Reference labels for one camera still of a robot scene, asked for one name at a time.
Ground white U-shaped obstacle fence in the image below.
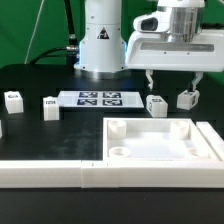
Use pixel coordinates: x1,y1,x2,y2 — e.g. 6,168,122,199
0,122,224,188

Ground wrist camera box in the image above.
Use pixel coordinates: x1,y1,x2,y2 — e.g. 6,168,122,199
133,9,172,33

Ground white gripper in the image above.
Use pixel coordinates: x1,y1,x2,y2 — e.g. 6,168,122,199
126,29,224,91

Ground white part left edge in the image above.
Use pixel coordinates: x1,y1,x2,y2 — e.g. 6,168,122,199
0,120,2,139

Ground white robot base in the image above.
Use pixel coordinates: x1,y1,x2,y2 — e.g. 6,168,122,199
74,0,128,80

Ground white square tabletop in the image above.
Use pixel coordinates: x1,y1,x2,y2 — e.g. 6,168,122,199
103,118,221,161

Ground black cables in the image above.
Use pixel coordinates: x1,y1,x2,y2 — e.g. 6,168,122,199
28,0,80,65

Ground white tag plate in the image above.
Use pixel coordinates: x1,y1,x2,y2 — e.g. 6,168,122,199
58,91,144,108

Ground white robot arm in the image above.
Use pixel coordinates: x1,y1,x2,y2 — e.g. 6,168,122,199
126,0,224,91

